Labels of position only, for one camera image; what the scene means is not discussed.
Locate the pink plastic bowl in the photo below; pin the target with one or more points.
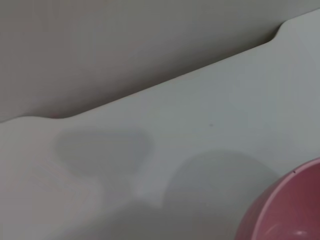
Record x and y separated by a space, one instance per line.
295 207

